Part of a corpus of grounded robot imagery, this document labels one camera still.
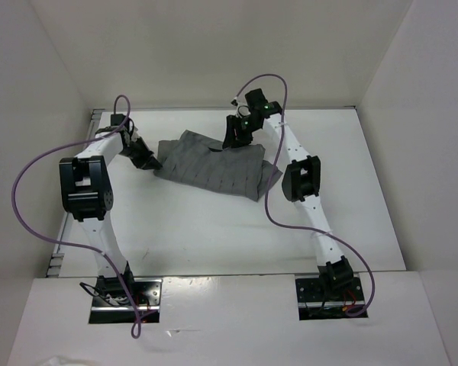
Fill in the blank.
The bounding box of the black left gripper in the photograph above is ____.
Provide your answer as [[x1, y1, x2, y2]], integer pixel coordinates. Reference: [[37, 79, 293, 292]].
[[118, 136, 161, 171]]

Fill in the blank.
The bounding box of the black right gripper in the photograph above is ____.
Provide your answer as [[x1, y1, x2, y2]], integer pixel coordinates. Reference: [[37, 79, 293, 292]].
[[221, 114, 260, 149]]

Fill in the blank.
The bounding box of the grey pleated skirt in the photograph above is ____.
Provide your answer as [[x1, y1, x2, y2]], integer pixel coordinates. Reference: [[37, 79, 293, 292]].
[[154, 130, 282, 202]]

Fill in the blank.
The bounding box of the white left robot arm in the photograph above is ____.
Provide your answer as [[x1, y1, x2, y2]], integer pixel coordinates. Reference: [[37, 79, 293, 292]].
[[59, 113, 162, 305]]

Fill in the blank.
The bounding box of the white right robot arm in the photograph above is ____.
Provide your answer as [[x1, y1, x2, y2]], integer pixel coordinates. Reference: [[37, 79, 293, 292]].
[[223, 88, 354, 301]]

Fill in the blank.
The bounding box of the white crumpled cloth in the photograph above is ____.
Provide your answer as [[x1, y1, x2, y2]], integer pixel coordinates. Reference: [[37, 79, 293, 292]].
[[37, 355, 99, 366]]

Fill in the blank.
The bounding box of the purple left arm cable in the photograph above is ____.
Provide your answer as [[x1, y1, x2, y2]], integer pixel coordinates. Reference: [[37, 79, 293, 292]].
[[11, 95, 162, 339]]

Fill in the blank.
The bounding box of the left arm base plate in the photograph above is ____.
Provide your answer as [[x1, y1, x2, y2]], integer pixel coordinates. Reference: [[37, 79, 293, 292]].
[[79, 278, 163, 324]]

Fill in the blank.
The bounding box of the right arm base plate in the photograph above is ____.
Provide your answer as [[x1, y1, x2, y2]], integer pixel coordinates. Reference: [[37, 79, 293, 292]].
[[295, 274, 366, 321]]

